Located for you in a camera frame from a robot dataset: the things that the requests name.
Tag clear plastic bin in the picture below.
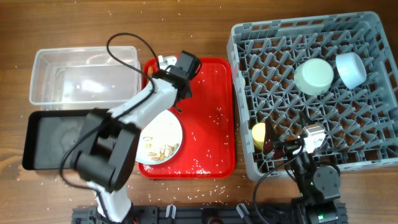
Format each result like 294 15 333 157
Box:
29 46 142 110

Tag light blue plate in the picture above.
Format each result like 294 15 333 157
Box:
136 110 183 165

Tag brown chicken bone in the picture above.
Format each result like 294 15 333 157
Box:
147 67 154 77

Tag yellow plastic cup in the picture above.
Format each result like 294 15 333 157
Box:
251 123 266 151

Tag red plastic tray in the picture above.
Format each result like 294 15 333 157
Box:
138 57 235 179

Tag black plastic bin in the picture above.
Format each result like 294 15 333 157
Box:
22 108 115 171

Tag rice and peanuts leftovers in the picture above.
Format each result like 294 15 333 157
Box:
142 136 180 162

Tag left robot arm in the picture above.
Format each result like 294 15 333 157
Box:
64 51 203 223

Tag grey dishwasher rack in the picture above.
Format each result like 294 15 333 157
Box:
227 11 397 181

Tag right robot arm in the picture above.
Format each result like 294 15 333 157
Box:
262 117 341 223

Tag light green bowl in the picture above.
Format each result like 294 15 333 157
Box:
294 58 334 96

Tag small light blue bowl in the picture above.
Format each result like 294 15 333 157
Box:
336 52 367 90

